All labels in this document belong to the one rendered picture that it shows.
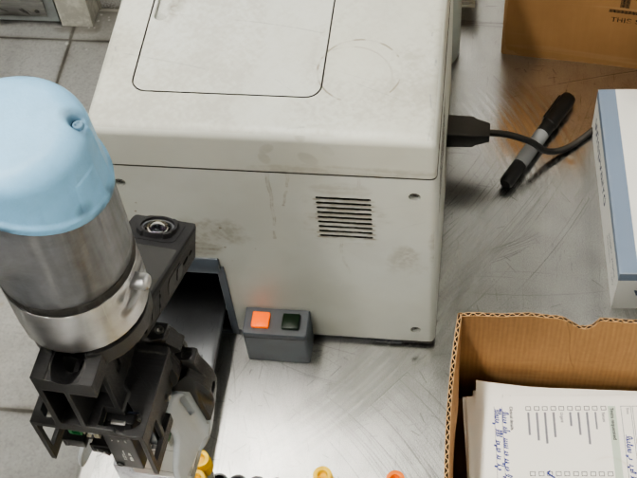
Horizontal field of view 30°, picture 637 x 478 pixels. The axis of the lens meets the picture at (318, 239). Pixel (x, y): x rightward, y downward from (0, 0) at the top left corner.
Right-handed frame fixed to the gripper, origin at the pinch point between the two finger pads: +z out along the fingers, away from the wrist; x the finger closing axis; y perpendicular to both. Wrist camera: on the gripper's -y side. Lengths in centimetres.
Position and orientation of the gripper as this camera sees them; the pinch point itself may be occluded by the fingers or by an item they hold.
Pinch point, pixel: (160, 424)
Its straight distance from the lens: 86.6
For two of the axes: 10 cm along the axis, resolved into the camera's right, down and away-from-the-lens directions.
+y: -1.9, 8.1, -5.5
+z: 0.7, 5.7, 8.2
